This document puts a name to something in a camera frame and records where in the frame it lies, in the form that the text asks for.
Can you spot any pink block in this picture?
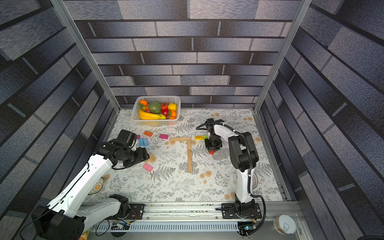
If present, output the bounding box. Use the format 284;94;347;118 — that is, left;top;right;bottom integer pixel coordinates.
143;163;154;173

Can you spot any wood block marked 71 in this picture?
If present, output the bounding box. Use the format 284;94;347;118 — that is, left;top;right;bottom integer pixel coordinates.
187;150;192;164

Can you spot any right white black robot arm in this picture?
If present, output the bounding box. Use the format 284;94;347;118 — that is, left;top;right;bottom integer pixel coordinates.
196;118;263;219

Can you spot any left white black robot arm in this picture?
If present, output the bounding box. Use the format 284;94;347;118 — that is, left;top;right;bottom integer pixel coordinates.
30;130;150;240

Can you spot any orange block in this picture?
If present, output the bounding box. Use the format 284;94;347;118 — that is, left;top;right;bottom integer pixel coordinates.
144;131;153;137

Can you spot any magenta block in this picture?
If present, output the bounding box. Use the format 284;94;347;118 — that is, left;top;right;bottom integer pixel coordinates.
159;134;169;140

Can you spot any yellow toy banana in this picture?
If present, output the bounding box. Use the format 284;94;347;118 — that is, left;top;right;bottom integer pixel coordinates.
138;110;166;120

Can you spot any patterned ceramic bowl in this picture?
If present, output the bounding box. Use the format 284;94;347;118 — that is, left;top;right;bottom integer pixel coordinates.
88;178;105;195

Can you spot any white perforated bowl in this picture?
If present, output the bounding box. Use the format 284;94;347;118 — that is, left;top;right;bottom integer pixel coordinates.
252;173;259;190

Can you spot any green toy mango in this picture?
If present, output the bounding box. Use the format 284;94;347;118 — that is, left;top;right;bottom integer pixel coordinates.
148;102;162;114

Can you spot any white plastic basket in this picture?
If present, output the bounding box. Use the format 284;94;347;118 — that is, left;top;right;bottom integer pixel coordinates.
131;96;181;126

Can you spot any orange toy fruit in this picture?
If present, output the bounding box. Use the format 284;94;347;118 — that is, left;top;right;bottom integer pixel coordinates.
139;100;148;106

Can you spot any yellow toy pepper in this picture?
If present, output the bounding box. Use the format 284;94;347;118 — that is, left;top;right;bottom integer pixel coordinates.
168;103;178;111

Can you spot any white lidded cup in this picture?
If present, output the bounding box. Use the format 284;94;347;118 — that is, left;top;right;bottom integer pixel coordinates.
273;215;297;235

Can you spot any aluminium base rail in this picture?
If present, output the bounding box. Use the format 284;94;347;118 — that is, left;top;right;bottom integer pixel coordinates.
77;202;313;240

